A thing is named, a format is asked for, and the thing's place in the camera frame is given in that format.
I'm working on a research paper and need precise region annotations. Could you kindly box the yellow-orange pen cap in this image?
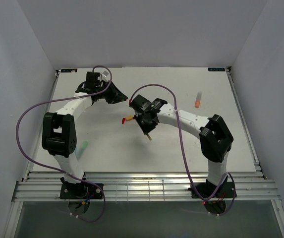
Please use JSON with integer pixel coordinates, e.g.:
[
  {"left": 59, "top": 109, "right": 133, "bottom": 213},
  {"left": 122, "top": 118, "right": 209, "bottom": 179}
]
[{"left": 125, "top": 115, "right": 134, "bottom": 121}]

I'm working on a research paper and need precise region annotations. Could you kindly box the orange highlighter pen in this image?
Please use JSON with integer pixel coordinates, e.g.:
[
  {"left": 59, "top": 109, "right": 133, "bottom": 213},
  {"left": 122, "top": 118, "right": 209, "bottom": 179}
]
[{"left": 194, "top": 91, "right": 202, "bottom": 108}]

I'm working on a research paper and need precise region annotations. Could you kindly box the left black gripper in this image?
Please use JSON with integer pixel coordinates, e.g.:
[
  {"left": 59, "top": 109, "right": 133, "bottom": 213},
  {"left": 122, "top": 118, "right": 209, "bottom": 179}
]
[{"left": 97, "top": 81, "right": 128, "bottom": 105}]

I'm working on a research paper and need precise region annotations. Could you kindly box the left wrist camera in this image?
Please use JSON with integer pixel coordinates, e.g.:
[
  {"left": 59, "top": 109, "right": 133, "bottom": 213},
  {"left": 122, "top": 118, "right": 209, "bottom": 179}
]
[{"left": 85, "top": 71, "right": 101, "bottom": 88}]

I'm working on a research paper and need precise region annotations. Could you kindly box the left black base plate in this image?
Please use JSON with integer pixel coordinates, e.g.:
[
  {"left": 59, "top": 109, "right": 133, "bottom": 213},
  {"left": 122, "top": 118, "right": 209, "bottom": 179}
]
[{"left": 59, "top": 182, "right": 103, "bottom": 200}]

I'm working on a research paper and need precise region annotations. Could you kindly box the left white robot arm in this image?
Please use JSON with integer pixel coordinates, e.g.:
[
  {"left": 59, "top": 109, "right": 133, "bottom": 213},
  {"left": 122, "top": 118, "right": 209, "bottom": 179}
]
[{"left": 42, "top": 80, "right": 128, "bottom": 198}]

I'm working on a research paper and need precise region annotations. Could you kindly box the left blue corner label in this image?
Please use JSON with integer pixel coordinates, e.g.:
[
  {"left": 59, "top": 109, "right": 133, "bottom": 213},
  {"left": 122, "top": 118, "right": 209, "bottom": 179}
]
[{"left": 60, "top": 68, "right": 77, "bottom": 73}]

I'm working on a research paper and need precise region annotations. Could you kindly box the aluminium rail frame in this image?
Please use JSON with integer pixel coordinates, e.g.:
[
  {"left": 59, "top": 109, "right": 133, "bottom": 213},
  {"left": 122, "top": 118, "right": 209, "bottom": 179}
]
[{"left": 4, "top": 66, "right": 284, "bottom": 238}]

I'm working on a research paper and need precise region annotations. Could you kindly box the right blue corner label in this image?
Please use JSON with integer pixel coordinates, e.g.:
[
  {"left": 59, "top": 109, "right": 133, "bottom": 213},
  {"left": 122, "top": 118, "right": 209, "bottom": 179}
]
[{"left": 208, "top": 67, "right": 225, "bottom": 72}]

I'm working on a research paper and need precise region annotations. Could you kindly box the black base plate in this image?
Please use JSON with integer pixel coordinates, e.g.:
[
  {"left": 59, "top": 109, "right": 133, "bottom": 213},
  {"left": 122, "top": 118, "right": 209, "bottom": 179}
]
[
  {"left": 59, "top": 182, "right": 103, "bottom": 200},
  {"left": 187, "top": 182, "right": 237, "bottom": 199}
]

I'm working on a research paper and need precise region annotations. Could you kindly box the green highlighter pen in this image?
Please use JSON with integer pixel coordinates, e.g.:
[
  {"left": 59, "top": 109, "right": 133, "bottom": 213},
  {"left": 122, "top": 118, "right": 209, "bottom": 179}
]
[{"left": 75, "top": 141, "right": 88, "bottom": 159}]

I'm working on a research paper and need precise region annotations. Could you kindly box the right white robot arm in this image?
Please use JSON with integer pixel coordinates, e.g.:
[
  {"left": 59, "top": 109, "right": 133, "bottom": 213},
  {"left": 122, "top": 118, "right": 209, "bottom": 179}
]
[{"left": 129, "top": 95, "right": 234, "bottom": 200}]

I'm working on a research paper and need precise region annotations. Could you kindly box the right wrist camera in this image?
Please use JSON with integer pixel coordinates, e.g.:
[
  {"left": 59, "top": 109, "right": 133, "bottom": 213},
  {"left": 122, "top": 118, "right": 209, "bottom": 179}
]
[{"left": 129, "top": 94, "right": 151, "bottom": 114}]

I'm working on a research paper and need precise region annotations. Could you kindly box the blue corner label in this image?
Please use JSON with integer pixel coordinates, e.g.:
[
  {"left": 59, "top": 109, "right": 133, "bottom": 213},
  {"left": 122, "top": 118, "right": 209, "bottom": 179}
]
[
  {"left": 60, "top": 68, "right": 77, "bottom": 73},
  {"left": 208, "top": 67, "right": 225, "bottom": 72}
]

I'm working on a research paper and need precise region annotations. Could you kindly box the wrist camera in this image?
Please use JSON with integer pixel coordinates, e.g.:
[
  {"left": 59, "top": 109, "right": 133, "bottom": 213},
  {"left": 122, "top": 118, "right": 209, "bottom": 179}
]
[
  {"left": 85, "top": 71, "right": 101, "bottom": 88},
  {"left": 129, "top": 94, "right": 151, "bottom": 114}
]

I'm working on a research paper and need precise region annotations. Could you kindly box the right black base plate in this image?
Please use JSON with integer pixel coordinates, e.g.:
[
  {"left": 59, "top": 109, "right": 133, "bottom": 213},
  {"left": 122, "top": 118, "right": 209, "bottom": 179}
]
[{"left": 187, "top": 182, "right": 237, "bottom": 199}]

